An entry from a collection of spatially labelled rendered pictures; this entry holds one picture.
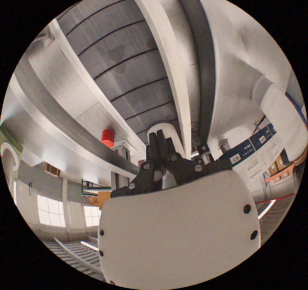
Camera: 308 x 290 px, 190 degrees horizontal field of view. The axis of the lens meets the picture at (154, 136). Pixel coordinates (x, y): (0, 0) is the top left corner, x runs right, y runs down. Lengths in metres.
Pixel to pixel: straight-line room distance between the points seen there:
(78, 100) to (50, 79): 0.09
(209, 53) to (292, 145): 0.23
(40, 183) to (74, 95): 5.43
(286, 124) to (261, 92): 0.09
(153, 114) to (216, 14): 0.18
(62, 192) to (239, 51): 6.09
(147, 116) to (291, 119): 0.28
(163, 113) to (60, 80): 0.20
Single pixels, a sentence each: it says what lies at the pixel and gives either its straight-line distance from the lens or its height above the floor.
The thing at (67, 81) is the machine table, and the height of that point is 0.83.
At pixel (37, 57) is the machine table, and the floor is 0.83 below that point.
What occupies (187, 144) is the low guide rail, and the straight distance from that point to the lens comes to 0.18.
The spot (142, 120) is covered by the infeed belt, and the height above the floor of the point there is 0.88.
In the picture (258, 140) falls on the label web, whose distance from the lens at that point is 0.44.
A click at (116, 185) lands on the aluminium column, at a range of 0.28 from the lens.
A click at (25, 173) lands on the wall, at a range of 5.43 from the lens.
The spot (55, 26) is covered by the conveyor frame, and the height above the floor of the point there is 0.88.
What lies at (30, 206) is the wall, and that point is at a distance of 5.57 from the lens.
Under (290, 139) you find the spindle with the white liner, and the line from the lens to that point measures 0.25.
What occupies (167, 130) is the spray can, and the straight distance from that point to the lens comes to 0.15.
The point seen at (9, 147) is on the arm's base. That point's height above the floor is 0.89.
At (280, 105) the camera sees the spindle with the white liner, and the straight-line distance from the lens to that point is 0.25.
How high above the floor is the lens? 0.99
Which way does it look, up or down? 36 degrees down
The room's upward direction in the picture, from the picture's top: 167 degrees clockwise
